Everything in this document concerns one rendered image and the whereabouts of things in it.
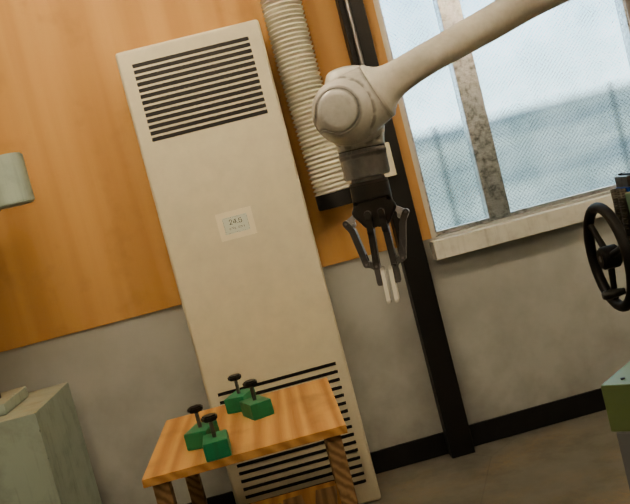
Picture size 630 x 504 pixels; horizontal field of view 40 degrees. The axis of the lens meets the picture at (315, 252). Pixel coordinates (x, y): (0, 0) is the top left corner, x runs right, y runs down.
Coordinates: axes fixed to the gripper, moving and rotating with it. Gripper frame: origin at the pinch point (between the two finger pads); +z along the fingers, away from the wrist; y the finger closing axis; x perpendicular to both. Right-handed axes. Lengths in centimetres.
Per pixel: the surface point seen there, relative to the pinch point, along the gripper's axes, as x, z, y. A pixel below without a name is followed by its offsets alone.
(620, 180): -76, -6, -57
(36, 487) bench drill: -86, 53, 133
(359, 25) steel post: -174, -79, 10
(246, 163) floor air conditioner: -140, -35, 57
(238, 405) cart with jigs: -104, 42, 68
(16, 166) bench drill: -107, -49, 126
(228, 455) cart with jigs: -57, 44, 59
